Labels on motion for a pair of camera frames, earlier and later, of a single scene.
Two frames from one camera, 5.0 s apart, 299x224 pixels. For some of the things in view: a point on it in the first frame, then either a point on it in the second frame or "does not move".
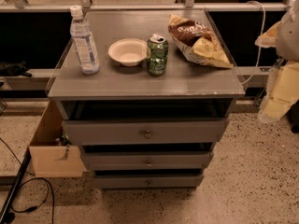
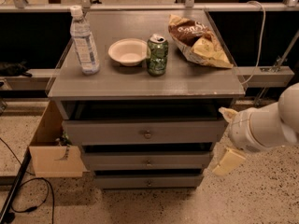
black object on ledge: (14, 69) does not move
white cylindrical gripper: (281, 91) → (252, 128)
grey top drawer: (145, 132) does not move
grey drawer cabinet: (150, 116) does not move
